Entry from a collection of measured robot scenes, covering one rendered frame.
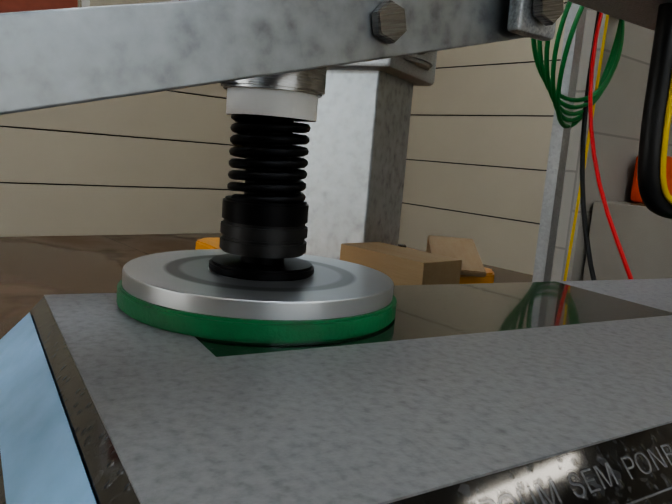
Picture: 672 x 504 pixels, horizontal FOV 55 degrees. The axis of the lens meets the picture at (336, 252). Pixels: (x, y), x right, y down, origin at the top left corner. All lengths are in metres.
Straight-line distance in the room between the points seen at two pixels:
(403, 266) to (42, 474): 0.82
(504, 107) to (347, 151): 5.46
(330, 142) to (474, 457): 1.02
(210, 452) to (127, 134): 6.60
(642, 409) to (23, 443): 0.32
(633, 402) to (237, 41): 0.32
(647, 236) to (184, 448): 3.21
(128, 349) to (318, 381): 0.12
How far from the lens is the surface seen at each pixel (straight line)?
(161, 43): 0.41
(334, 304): 0.43
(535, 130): 6.44
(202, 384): 0.35
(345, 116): 1.26
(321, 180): 1.28
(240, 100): 0.49
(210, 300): 0.42
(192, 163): 7.15
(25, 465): 0.34
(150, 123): 6.94
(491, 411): 0.35
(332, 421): 0.31
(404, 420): 0.32
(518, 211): 6.48
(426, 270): 1.04
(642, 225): 3.43
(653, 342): 0.56
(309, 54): 0.46
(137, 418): 0.31
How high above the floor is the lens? 0.99
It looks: 9 degrees down
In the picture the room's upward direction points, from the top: 5 degrees clockwise
